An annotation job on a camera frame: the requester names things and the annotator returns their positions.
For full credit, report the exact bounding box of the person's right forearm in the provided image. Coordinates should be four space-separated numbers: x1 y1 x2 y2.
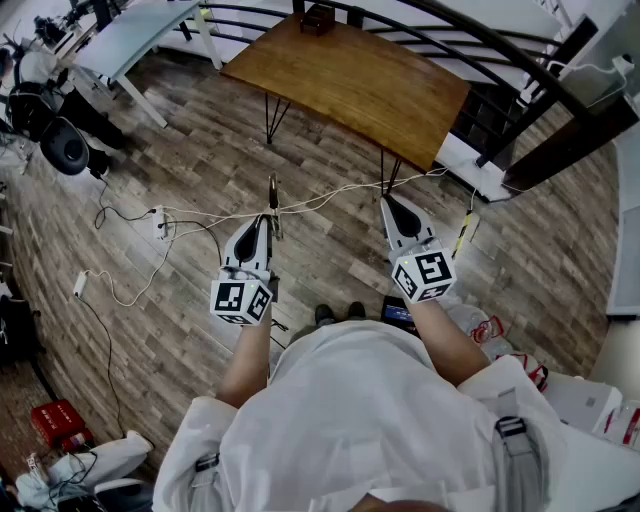
412 297 494 389

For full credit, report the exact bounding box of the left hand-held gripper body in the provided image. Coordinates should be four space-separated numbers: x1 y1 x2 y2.
209 263 280 328

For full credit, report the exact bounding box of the white power strip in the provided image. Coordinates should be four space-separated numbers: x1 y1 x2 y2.
151 204 171 241

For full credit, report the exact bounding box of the thin black cable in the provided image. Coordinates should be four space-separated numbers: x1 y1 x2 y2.
79 294 126 439
93 174 159 231
162 219 224 269

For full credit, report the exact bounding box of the white red packet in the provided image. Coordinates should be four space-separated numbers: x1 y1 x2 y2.
592 404 640 451

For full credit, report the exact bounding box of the black device with blue screen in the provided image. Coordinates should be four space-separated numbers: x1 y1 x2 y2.
380 295 419 335

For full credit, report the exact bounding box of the dark wooden desk organizer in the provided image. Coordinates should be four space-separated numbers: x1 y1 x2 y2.
299 3 334 37

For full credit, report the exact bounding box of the person's white shirt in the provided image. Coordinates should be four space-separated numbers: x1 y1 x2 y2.
152 319 640 512

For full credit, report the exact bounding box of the white cloth bag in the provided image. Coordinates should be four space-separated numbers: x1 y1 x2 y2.
14 430 154 506

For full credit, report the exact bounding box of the person's left forearm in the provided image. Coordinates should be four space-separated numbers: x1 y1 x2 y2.
215 299 281 411

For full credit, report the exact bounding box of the white security camera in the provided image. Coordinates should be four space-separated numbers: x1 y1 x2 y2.
610 53 636 79

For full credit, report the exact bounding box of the black bag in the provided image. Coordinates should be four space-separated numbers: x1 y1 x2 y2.
0 294 41 369

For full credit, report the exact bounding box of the white cardboard box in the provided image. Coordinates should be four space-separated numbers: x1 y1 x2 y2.
542 369 624 434

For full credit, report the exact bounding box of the looped white cable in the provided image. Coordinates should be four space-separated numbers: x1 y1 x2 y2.
74 219 179 309

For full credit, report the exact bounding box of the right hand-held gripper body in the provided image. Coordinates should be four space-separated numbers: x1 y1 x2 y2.
388 236 458 305

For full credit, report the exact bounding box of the black office chair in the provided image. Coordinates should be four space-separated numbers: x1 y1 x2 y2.
7 84 91 176

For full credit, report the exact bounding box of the red box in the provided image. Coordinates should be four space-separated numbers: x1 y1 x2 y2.
30 398 87 449

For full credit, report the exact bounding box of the long white cable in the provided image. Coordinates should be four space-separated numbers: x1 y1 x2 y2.
162 167 481 231

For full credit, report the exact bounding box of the red can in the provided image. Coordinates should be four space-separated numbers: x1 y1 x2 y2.
59 429 95 454

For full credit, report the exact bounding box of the white camera cable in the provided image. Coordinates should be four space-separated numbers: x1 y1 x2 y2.
547 59 631 109

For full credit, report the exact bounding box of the white plastic bag red print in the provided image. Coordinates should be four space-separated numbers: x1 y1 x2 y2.
442 294 516 361

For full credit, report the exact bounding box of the yellow black striped strip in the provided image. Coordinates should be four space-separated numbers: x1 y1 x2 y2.
452 207 476 259

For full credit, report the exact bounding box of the dark wooden railing post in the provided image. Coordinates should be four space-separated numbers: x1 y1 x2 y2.
502 94 640 194
474 14 601 169

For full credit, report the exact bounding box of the brown wooden table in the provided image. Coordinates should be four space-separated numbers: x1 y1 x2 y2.
219 12 472 199

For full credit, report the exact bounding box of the black metal railing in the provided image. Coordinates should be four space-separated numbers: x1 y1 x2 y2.
172 0 601 166

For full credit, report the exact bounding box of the grey shoulder strap with buckle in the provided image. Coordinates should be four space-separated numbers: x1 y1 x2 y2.
492 387 551 512

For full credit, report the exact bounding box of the white table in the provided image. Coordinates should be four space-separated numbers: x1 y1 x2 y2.
72 0 224 129

